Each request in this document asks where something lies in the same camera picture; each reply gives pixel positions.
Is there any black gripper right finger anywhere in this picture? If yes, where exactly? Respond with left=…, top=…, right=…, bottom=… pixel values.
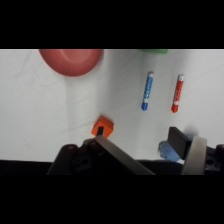
left=167, top=126, right=208, bottom=176

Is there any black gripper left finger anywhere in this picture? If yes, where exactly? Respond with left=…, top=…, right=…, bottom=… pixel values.
left=91, top=125, right=156, bottom=176

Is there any green triangle block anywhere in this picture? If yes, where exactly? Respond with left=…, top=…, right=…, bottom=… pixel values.
left=142, top=49, right=169, bottom=55

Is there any blue crumpled object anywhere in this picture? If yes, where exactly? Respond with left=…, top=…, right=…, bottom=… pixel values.
left=157, top=141, right=182, bottom=162

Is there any orange block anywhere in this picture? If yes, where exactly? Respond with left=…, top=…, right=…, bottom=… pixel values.
left=91, top=115, right=115, bottom=140

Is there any red marker pen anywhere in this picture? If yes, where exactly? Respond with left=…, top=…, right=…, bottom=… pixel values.
left=171, top=74, right=185, bottom=114

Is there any blue marker pen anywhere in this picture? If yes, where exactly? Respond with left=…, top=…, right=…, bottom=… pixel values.
left=140, top=71, right=155, bottom=112

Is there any red plastic bowl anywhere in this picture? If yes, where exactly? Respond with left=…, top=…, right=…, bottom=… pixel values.
left=38, top=49, right=104, bottom=78

